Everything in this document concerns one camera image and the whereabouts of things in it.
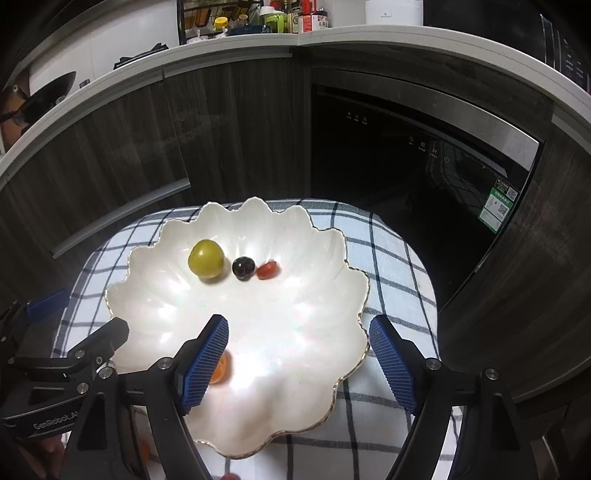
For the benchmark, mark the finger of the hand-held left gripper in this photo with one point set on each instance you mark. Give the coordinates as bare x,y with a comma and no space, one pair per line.
48,303
104,337

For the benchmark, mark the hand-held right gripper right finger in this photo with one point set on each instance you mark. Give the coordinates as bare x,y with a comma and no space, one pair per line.
392,364

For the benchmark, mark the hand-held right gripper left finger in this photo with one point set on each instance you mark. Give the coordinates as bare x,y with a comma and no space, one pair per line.
205,364

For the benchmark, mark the orange mandarin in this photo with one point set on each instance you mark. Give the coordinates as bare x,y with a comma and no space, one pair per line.
222,369

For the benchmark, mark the white scalloped bowl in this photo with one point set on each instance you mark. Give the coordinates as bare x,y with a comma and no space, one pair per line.
286,323

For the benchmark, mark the dark purple grape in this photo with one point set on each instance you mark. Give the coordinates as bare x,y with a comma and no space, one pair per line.
243,268

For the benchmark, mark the red cherry tomato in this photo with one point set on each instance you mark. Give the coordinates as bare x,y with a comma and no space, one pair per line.
229,476
268,270

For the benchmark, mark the blue checked white cloth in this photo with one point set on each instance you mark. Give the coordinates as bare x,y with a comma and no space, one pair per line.
392,258

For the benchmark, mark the green sticker label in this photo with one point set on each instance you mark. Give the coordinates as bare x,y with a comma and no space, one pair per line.
498,205

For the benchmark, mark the black built-in dishwasher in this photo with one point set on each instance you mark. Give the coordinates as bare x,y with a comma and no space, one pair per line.
392,161

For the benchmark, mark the black wok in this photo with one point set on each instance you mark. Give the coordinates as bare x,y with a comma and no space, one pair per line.
46,94

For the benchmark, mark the dark wood base cabinets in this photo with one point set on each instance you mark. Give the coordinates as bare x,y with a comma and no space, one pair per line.
231,138

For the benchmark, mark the black gas stove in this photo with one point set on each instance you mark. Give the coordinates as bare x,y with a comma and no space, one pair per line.
134,60

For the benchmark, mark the white kitchen countertop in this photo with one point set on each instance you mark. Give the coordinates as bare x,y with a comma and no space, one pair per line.
369,39

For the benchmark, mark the white rice cooker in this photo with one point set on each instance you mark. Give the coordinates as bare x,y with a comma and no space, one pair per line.
395,11

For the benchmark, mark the row of condiment bottles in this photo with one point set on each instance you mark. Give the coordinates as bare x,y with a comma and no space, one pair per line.
304,18

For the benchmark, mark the black microwave oven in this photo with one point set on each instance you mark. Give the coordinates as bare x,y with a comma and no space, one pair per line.
485,18

